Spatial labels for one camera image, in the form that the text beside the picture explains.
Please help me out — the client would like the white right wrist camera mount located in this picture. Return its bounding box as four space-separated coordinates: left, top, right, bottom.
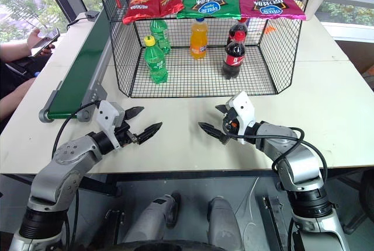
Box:
226 91 258 145

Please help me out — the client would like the orange soda bottle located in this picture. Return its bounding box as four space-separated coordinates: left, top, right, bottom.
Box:
189 17 209 60

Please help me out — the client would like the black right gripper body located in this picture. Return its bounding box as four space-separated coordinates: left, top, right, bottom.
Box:
222 107 239 136

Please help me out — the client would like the silver left robot leg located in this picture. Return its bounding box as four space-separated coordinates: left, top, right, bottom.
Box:
122 193 181 246

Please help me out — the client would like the silver robot leg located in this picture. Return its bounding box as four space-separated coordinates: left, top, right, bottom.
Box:
122 193 181 246
206 196 244 251

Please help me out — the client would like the person's bare hand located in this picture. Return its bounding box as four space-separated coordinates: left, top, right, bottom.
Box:
27 27 56 57

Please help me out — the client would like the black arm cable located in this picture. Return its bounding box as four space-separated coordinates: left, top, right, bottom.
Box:
51 100 101 160
233 127 328 182

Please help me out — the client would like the cola bottle red cap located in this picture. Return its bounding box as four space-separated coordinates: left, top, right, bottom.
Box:
222 31 247 81
227 19 249 46

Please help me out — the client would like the black wire mesh shelf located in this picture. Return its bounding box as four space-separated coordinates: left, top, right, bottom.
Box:
92 0 306 99

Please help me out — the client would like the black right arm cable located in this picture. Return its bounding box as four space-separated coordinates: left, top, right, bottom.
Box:
233 127 328 182

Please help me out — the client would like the black smartphone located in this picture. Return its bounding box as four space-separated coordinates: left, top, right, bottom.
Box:
30 26 61 58

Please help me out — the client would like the dark rounded robot torso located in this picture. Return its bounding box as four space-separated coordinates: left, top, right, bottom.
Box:
115 239 236 251

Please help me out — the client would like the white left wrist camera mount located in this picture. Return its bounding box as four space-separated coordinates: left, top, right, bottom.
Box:
95 100 126 149

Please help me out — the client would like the silver right robot leg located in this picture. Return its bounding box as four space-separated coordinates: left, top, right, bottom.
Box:
206 196 244 251

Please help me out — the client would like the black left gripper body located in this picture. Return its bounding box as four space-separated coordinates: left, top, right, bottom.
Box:
114 121 139 148

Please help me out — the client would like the black adapter cable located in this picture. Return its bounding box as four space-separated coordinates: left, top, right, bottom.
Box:
66 16 88 32

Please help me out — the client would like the person's leg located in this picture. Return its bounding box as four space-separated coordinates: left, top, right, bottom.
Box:
0 78 37 135

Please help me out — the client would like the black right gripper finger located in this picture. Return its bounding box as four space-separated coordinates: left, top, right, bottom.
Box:
214 103 232 115
198 121 230 145

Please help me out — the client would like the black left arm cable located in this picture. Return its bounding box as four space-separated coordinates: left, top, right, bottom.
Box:
51 100 101 160

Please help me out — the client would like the green soda bottle yellow cap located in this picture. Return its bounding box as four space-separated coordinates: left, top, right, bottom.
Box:
143 35 169 84

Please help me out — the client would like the green conveyor belt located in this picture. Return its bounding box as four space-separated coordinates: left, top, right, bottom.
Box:
38 0 124 124

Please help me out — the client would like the white thin cable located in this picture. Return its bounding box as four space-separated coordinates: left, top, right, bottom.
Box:
235 177 261 236

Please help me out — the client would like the magenta chips bag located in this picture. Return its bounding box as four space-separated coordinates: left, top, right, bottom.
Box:
237 0 307 22

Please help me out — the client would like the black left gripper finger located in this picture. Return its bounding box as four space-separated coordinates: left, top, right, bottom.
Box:
136 121 164 146
123 106 146 122

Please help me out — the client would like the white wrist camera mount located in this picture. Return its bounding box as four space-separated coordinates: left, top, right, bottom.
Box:
95 100 126 149
226 91 258 145

